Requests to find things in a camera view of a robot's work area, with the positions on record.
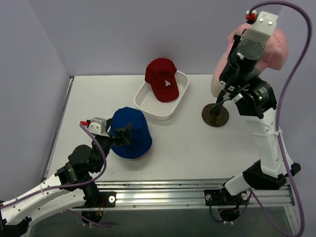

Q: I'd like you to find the blue bucket hat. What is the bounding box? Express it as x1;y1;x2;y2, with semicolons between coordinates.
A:
110;107;153;159

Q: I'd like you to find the pink LA baseball cap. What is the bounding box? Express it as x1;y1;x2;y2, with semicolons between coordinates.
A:
213;23;289;79

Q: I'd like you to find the white perforated plastic basket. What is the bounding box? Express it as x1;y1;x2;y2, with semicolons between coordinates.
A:
134;71;189;121

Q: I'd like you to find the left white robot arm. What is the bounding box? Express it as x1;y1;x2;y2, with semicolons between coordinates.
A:
0;118;132;237

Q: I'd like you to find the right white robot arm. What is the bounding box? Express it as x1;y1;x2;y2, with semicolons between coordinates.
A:
216;27;301;204

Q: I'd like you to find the cream mannequin head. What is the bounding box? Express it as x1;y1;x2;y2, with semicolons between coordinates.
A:
210;74;221;98

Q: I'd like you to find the red LA baseball cap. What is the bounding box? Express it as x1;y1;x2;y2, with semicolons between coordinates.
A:
145;58;179;103

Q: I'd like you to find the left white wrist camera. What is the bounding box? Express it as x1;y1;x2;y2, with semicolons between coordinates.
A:
80;117;112;136

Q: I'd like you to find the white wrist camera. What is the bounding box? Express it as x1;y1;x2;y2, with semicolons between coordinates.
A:
241;10;278;46
80;117;112;136

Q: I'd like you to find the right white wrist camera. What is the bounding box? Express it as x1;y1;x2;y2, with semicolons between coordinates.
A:
241;10;278;46

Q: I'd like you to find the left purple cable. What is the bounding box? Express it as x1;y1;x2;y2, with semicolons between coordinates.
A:
0;123;108;210

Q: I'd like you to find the aluminium mounting rail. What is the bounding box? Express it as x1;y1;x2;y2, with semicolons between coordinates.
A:
59;179;296;213

